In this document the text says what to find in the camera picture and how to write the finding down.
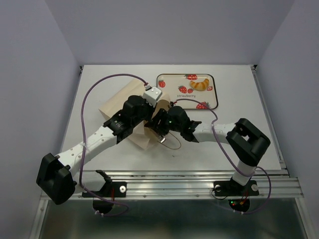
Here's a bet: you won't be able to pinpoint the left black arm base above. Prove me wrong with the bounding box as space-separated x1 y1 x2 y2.
82 181 129 217

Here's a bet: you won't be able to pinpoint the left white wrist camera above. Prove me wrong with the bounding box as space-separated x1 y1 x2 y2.
142 85 162 107

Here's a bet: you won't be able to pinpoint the fake croissant bread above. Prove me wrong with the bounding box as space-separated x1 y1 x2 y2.
189 78 210 91

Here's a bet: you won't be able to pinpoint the strawberry print tray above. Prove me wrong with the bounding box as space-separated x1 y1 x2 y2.
157 74 218 110

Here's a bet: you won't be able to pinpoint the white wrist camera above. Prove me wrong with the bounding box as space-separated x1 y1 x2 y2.
142 85 162 107
168 101 177 109

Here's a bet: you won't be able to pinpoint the aluminium mounting rail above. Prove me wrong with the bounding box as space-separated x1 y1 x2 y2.
107 169 304 200

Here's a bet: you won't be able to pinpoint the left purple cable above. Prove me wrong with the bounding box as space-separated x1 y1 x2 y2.
78 73 150 216

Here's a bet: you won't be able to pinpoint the metal tongs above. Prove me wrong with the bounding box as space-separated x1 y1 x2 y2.
158 135 166 144

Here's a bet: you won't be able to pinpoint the beige paper bag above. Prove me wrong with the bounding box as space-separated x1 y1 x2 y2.
99 79 160 149

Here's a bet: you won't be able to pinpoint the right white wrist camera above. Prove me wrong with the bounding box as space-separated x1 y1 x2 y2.
168 101 177 109

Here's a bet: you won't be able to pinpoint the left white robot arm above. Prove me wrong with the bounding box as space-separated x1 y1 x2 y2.
36 95 157 205

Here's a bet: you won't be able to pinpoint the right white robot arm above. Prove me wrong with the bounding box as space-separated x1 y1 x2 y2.
145 106 271 194

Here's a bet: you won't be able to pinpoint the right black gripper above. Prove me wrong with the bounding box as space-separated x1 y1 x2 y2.
144 108 182 135

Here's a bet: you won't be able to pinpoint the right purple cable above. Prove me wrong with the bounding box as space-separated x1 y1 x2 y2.
171 99 272 215

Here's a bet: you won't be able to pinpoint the purple cable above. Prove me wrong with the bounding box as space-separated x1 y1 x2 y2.
78 73 150 216
171 99 272 215

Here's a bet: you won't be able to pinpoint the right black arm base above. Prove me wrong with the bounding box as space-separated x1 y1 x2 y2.
211 179 259 213

